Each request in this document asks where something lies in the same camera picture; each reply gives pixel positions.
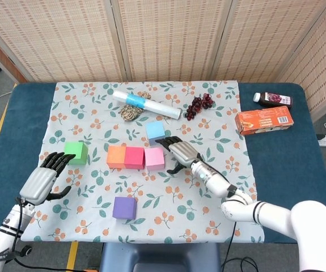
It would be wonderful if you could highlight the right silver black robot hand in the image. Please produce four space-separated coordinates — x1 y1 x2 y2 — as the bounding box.
155 135 204 175

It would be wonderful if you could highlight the orange cube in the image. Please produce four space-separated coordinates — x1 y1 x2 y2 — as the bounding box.
106 145 127 169

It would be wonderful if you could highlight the black chair base with caster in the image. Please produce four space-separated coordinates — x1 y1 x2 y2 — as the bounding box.
15 245 33 257

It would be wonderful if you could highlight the purple cube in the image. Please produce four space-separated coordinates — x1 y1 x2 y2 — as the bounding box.
112 197 137 220

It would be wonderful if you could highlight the woven bamboo screen panel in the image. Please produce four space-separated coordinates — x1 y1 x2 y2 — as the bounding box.
111 0 231 83
210 0 326 83
0 0 124 83
276 0 326 114

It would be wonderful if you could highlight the pink cube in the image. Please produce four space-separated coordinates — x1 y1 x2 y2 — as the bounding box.
145 147 166 172

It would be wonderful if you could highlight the grape juice bottle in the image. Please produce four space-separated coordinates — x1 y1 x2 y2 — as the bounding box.
252 91 293 109

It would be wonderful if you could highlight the red cube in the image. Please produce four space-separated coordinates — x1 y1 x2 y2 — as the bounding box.
124 146 146 170

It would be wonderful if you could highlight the black right hand cable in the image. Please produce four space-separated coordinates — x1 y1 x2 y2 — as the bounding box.
221 220 259 272

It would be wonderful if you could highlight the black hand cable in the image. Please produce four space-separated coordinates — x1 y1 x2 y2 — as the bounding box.
221 220 259 272
11 197 101 272

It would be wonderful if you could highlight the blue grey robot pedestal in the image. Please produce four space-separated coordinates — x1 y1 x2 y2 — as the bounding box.
99 243 221 272

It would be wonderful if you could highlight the orange carton box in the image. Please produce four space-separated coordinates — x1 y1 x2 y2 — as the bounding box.
235 106 295 136

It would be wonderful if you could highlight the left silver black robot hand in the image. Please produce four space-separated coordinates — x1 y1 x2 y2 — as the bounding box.
19 152 77 207

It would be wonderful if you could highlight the green cube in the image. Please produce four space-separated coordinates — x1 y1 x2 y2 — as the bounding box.
63 141 89 165

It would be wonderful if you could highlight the braided rope bundle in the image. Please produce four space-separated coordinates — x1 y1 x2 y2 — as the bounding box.
119 91 152 122

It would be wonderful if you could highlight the black left hand cable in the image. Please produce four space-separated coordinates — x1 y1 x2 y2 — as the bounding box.
11 197 101 272

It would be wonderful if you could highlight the dark purple grape bunch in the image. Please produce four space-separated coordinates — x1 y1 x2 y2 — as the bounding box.
185 92 215 121

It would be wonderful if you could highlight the light blue cube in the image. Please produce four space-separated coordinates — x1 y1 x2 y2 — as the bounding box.
145 121 166 147

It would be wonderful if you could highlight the floral tablecloth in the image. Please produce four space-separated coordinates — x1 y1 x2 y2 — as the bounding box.
20 80 265 244

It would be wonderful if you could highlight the dark teal table cover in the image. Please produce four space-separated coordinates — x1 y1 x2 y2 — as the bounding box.
0 82 326 244

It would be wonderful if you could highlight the clear film roll blue label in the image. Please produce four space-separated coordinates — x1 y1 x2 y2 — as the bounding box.
112 90 182 121

